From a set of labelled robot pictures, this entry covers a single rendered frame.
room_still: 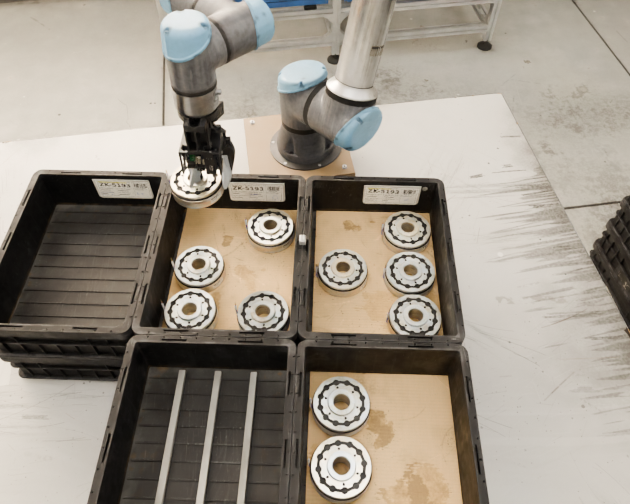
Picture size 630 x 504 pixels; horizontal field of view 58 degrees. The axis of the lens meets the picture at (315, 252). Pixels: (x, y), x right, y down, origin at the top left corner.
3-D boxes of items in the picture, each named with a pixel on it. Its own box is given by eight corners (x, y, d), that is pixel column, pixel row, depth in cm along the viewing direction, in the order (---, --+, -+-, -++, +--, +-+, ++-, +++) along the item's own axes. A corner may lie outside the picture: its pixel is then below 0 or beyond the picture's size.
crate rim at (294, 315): (172, 179, 126) (170, 171, 124) (306, 182, 126) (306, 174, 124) (132, 340, 103) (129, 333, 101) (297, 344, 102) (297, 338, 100)
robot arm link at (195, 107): (174, 69, 95) (223, 70, 95) (179, 92, 98) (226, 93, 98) (166, 97, 90) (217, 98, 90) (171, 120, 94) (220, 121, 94)
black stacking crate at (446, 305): (307, 211, 133) (307, 177, 124) (433, 214, 133) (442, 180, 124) (299, 366, 110) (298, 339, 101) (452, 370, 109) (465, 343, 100)
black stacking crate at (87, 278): (55, 205, 134) (36, 171, 125) (179, 208, 134) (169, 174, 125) (-6, 357, 111) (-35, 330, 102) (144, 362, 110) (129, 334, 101)
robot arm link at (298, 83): (304, 93, 145) (302, 46, 135) (342, 116, 139) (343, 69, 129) (270, 115, 140) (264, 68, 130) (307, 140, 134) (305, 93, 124)
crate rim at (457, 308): (306, 182, 126) (306, 174, 124) (441, 185, 125) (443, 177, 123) (297, 344, 102) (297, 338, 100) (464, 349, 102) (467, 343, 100)
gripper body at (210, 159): (181, 176, 102) (169, 123, 93) (189, 144, 107) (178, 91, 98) (224, 178, 102) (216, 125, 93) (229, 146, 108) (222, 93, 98)
